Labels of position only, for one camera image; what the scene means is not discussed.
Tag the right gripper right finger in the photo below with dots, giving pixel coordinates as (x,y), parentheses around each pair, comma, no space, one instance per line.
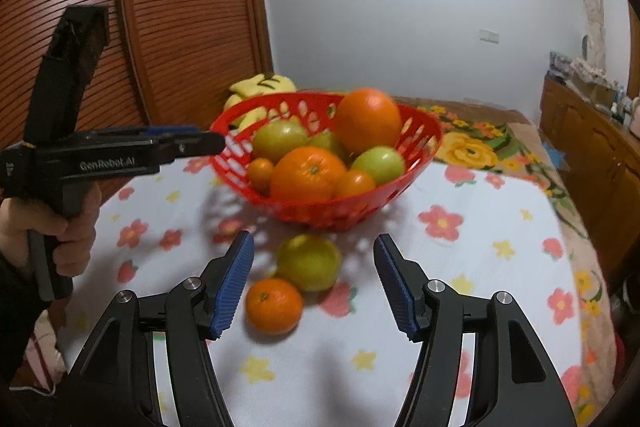
(514,382)

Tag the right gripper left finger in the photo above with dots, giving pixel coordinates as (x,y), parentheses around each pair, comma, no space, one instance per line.
(112,382)

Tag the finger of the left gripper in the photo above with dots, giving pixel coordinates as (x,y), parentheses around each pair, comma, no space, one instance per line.
(179,145)
(150,130)

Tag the small mandarin orange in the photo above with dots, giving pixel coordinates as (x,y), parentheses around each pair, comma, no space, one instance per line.
(273,306)
(352,183)
(258,174)

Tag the yellow-green round fruit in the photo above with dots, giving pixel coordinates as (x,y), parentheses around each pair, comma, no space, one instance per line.
(310,262)

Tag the large orange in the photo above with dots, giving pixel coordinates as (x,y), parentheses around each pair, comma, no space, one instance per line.
(367,118)

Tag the pale green round fruit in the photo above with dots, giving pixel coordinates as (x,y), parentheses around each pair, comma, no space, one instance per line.
(382,163)

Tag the yellow-green pear-like fruit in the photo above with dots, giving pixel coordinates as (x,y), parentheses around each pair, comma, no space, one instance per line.
(327,140)

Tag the person's left hand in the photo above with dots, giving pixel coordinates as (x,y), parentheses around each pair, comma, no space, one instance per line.
(75,236)

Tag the green fruit in basket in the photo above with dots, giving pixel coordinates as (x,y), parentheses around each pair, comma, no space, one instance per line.
(277,138)

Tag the yellow plush toy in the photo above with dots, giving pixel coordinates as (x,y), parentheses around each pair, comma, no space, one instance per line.
(258,85)

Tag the orange in basket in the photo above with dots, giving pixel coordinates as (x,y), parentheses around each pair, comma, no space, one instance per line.
(306,175)

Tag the white floral cloth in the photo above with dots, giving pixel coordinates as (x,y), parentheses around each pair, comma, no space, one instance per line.
(345,364)

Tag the red perforated plastic basket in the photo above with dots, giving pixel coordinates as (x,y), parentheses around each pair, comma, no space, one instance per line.
(420,138)

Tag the wooden sideboard cabinet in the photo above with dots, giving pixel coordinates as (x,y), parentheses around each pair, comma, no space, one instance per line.
(602,178)

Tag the colourful floral bedspread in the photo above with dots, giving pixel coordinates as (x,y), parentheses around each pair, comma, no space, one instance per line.
(491,212)

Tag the clutter on sideboard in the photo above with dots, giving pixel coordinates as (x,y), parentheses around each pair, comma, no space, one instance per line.
(596,87)

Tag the white wall socket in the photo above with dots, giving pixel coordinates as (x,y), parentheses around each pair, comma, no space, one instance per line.
(489,36)

